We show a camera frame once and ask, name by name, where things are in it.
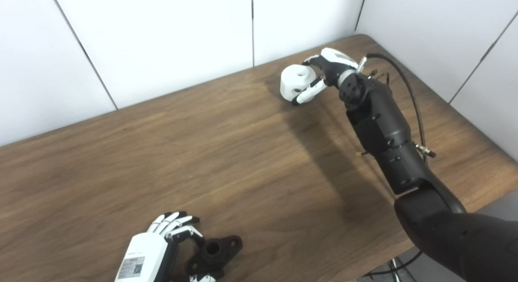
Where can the black flanged holder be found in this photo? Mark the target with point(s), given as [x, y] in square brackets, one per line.
[224, 245]

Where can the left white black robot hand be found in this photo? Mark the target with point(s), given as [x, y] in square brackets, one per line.
[143, 253]

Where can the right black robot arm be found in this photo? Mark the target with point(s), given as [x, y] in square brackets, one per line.
[384, 124]

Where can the round white piece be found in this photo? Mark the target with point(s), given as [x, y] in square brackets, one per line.
[293, 81]

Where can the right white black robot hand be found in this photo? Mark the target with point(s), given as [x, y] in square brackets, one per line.
[334, 65]

